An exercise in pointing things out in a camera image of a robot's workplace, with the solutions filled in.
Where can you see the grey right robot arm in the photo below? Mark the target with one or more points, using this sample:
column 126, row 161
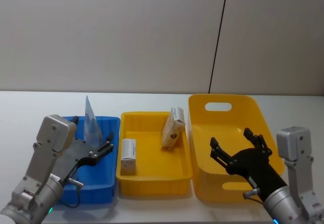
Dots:
column 293, row 143

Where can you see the beige paper packet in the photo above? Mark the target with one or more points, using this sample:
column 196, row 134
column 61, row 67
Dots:
column 170, row 135

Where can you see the clear blue plastic pouch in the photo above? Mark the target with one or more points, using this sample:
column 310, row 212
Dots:
column 91, row 129

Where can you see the tall white carton box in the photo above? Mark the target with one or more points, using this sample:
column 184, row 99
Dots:
column 128, row 155

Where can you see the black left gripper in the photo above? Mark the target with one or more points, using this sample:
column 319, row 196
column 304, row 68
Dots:
column 76, row 154

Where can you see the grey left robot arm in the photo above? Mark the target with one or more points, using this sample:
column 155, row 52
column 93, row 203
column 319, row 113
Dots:
column 51, row 132

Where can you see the blue plastic bin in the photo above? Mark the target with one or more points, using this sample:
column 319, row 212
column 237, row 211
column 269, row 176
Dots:
column 106, row 173

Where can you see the shallow yellow plastic tray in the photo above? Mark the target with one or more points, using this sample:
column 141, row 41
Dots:
column 152, row 163

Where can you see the small white carton box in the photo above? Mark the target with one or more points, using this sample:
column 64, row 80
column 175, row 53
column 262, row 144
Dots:
column 180, row 115

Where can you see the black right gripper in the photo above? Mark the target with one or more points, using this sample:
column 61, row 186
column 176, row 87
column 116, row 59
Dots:
column 255, row 165

